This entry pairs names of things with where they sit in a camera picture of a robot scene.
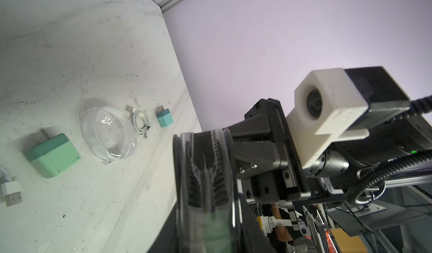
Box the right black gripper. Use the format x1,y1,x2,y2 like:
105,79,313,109
227,99,311,204

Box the green charger plug front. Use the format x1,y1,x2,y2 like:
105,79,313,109
187,209,237,253

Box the green charger plug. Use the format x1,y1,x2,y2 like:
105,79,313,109
24,129,82,179
187,209,237,253

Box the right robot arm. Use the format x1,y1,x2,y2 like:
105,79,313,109
229,66,432,205

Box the teal charger plug right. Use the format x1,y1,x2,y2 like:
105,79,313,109
155,106,173,128

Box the clear round case right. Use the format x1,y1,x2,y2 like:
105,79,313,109
81,106,137,165

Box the green charger plug centre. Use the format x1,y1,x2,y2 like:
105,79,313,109
24,129,82,179

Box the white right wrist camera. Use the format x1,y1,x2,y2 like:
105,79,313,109
286,68,369,169

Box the white coiled cable right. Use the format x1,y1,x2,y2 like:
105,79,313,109
125,104,151,139

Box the white coiled cable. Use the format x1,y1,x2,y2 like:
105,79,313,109
0,165,24,208
125,104,151,139

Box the white coiled cable left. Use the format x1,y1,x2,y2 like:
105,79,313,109
0,165,24,208

